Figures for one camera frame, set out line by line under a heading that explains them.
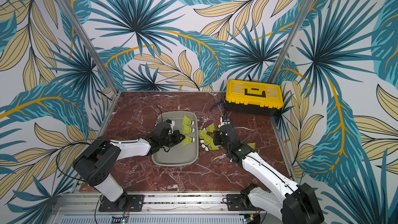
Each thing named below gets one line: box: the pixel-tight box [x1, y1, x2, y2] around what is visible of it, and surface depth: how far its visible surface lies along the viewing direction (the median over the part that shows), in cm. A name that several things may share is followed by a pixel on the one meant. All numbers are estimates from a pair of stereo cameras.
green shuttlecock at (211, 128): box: [203, 122, 217, 133], surface depth 99 cm
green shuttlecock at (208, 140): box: [201, 134, 214, 149], surface depth 92 cm
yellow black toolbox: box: [224, 79, 284, 117], surface depth 99 cm
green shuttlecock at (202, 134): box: [198, 129, 207, 144], surface depth 94 cm
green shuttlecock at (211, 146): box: [204, 142, 220, 152], surface depth 92 cm
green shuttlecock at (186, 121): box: [181, 115, 195, 126], surface depth 102 cm
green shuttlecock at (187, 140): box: [181, 134, 193, 146], surface depth 93 cm
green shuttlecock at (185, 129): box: [181, 122, 193, 135], surface depth 97 cm
